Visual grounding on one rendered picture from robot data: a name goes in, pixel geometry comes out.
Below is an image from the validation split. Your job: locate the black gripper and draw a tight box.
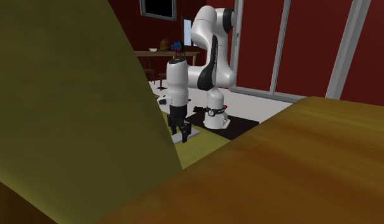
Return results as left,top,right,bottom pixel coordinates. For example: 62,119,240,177
167,104,193,144

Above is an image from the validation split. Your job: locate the grey flat rectangular slab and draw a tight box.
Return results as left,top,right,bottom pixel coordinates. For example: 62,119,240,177
171,127,202,144

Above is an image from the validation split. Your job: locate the black robot stand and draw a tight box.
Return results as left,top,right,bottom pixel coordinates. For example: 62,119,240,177
186,106,261,141

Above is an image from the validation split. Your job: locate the wooden dining table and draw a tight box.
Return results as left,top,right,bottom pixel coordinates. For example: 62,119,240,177
134,38,201,91

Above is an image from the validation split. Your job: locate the small bright window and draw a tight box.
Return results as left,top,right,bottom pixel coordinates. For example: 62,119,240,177
182,18,198,47

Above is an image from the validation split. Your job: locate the grey framed glass sliding door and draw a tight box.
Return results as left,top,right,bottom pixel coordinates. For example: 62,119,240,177
230,0,373,104

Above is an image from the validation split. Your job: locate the dark framed wall picture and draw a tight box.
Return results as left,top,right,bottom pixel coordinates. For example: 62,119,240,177
139,0,177,22

